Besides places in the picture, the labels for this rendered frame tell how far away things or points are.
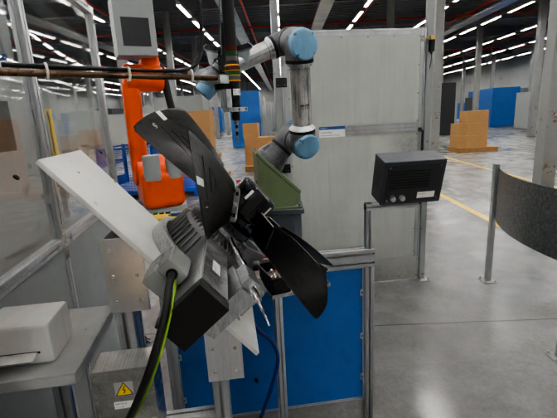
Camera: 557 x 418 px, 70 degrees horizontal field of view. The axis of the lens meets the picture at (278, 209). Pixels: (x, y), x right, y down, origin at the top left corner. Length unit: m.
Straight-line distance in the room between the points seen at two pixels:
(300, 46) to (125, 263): 1.05
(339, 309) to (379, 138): 1.73
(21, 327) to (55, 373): 0.14
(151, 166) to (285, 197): 3.22
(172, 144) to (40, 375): 0.64
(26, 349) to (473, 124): 13.05
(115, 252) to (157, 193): 3.94
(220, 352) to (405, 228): 2.49
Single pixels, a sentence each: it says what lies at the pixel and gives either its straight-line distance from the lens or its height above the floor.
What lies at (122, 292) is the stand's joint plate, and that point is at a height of 1.01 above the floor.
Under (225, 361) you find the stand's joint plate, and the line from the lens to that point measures 1.19.
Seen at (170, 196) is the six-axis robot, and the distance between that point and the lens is 5.03.
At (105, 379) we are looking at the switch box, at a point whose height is 0.82.
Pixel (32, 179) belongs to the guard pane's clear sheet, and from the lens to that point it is 1.64.
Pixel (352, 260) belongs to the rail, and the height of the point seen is 0.82.
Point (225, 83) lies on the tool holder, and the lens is 1.14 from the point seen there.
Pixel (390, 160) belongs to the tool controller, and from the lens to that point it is 1.62.
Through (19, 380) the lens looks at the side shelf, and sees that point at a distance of 1.17.
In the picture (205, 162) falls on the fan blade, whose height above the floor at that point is 1.34.
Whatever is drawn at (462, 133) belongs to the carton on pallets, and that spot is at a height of 0.56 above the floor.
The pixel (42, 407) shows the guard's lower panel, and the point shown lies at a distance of 1.66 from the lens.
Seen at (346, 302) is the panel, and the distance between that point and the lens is 1.79.
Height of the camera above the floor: 1.43
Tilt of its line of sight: 14 degrees down
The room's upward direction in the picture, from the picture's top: 3 degrees counter-clockwise
